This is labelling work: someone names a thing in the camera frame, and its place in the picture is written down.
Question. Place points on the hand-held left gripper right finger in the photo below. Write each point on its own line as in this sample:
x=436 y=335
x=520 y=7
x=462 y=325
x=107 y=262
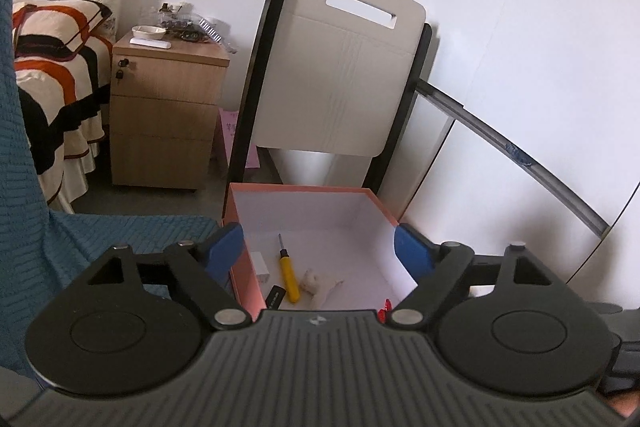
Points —
x=412 y=252

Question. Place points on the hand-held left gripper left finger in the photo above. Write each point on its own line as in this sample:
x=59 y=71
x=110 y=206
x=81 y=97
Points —
x=227 y=249

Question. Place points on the white plug charger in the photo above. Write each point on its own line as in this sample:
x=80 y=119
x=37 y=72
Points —
x=260 y=267

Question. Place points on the red toy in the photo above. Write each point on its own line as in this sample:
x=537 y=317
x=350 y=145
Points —
x=386 y=309

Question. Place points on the small black rectangular device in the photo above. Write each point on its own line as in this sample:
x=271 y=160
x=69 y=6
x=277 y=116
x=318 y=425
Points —
x=275 y=297

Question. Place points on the pink-rimmed white cardboard box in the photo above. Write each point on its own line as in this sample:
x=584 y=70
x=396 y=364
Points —
x=320 y=227

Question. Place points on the small white figurine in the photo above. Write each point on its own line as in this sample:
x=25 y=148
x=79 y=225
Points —
x=317 y=284

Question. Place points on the pink paper bag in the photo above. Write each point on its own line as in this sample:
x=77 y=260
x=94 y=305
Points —
x=231 y=132

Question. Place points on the wooden nightstand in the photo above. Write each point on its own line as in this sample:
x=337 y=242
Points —
x=160 y=127

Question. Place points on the keys in drawer lock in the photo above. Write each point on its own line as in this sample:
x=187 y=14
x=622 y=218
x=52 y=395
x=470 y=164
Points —
x=122 y=69

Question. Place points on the clear plastic bag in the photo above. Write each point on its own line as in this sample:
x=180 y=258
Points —
x=215 y=32

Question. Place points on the blue textured blanket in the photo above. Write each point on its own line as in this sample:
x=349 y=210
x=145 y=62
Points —
x=30 y=157

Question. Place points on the white remote control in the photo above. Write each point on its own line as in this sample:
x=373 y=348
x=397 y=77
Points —
x=150 y=43

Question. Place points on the dark small items pile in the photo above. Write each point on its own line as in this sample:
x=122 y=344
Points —
x=182 y=26

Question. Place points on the white dish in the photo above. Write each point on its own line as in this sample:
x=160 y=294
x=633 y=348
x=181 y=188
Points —
x=148 y=31

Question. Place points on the bed with striped cover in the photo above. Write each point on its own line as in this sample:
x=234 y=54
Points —
x=55 y=72

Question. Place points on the long metal rail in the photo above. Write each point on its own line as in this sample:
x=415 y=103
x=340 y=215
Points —
x=500 y=137

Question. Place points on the folded white chair black frame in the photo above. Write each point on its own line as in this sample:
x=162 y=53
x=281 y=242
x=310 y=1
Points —
x=340 y=82

